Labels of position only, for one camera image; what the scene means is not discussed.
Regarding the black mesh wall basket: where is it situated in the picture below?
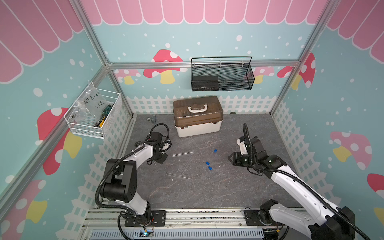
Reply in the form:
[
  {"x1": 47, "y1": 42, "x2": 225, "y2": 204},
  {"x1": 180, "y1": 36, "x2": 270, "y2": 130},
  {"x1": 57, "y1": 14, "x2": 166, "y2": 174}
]
[{"x1": 191, "y1": 56, "x2": 256, "y2": 91}]

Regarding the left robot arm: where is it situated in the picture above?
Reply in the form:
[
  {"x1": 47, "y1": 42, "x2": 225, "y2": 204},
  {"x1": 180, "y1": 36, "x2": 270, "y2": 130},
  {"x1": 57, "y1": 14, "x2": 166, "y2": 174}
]
[{"x1": 95, "y1": 132, "x2": 172, "y2": 226}]

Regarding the small grey metal clamp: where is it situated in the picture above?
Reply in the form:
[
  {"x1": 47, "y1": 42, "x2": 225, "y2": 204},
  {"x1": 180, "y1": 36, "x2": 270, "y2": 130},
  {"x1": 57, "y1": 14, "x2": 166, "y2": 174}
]
[{"x1": 147, "y1": 115, "x2": 157, "y2": 125}]

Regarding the clear test tube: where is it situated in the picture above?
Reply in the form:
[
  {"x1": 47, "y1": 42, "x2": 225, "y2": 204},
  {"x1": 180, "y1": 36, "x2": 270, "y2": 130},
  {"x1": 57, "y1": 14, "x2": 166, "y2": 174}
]
[
  {"x1": 166, "y1": 173, "x2": 190, "y2": 180},
  {"x1": 172, "y1": 152, "x2": 195, "y2": 158}
]

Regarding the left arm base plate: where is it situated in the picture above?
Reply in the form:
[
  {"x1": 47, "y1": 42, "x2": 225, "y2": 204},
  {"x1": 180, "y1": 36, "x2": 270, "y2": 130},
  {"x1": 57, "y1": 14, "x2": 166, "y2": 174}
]
[{"x1": 124, "y1": 211, "x2": 167, "y2": 227}]

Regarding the white wire wall basket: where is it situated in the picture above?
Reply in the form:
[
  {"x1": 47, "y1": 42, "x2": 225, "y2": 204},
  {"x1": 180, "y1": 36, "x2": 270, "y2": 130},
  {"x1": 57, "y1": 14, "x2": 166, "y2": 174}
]
[{"x1": 64, "y1": 83, "x2": 122, "y2": 139}]

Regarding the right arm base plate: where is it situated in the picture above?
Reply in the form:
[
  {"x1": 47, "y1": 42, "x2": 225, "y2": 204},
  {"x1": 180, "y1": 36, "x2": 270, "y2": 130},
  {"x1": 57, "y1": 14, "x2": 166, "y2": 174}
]
[{"x1": 244, "y1": 208, "x2": 284, "y2": 227}]

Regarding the clear test tube diagonal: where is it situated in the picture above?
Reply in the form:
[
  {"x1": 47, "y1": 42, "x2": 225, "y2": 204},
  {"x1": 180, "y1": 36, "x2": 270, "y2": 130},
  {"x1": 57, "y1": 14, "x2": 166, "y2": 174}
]
[{"x1": 181, "y1": 156, "x2": 193, "y2": 176}]

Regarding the brown lid storage box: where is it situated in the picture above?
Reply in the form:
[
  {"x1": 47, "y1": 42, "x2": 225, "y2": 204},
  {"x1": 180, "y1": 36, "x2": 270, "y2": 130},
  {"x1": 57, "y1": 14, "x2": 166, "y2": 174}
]
[{"x1": 173, "y1": 96, "x2": 224, "y2": 138}]

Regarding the small green circuit board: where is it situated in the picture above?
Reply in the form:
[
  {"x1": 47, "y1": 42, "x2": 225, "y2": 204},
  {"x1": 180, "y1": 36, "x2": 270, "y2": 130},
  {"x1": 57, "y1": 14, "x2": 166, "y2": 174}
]
[{"x1": 139, "y1": 230, "x2": 154, "y2": 238}]

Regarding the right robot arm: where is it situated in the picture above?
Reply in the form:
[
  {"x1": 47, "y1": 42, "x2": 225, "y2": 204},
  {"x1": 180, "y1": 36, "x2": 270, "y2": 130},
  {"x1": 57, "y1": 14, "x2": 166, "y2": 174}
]
[{"x1": 228, "y1": 136, "x2": 369, "y2": 240}]

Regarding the black box in basket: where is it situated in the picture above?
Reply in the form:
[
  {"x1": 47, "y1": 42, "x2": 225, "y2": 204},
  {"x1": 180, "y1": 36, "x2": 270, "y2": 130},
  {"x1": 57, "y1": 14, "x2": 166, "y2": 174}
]
[{"x1": 191, "y1": 76, "x2": 219, "y2": 92}]

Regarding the green yellow tool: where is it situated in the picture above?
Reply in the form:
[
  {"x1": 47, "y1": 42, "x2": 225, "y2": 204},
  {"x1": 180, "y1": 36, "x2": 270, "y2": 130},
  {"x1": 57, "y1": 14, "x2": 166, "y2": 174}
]
[{"x1": 94, "y1": 105, "x2": 113, "y2": 128}]

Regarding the clear plastic zip bag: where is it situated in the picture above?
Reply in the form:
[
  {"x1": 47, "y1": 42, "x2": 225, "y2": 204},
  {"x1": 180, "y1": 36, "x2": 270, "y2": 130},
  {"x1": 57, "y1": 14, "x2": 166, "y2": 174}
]
[{"x1": 72, "y1": 84, "x2": 109, "y2": 122}]

